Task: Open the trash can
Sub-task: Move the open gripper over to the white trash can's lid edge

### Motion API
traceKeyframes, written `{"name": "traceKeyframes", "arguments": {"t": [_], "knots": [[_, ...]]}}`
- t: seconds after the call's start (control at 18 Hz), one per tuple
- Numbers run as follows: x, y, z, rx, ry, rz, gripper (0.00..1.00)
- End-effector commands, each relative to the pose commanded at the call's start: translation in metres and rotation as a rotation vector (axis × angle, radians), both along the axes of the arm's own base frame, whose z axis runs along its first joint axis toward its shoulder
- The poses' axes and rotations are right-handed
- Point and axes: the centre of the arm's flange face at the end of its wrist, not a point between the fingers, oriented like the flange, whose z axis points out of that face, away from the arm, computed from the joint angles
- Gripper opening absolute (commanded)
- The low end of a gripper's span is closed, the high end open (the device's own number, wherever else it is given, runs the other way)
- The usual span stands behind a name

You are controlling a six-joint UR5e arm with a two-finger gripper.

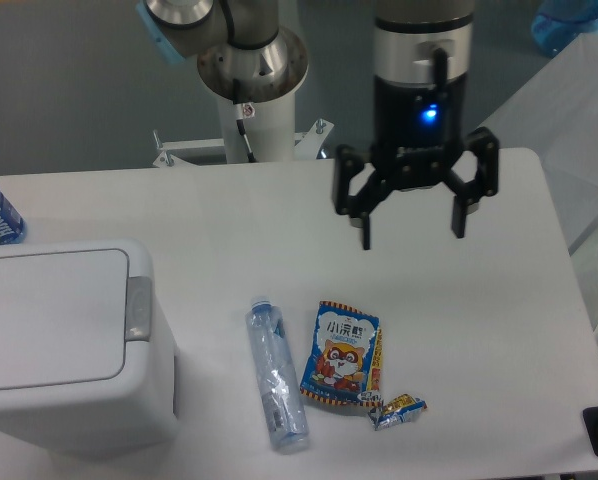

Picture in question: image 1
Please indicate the white trash can lid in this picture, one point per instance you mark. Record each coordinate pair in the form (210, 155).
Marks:
(62, 318)

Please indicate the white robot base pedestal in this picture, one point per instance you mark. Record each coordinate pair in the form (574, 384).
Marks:
(250, 132)

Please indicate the blue plastic bag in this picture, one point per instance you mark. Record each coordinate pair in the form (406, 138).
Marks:
(556, 24)

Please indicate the blue snack bag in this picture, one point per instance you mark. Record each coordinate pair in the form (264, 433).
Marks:
(344, 367)

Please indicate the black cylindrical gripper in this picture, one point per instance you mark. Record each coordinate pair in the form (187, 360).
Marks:
(417, 140)

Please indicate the grey lid push button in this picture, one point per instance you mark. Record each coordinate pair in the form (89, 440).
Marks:
(138, 309)

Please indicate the small crumpled candy wrapper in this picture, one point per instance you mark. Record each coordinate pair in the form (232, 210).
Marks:
(404, 408)

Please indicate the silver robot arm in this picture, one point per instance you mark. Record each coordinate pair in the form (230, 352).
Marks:
(248, 60)

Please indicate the crushed clear plastic bottle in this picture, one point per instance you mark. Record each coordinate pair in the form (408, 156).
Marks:
(276, 378)

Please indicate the white trash can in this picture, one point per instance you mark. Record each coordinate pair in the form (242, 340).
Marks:
(136, 407)

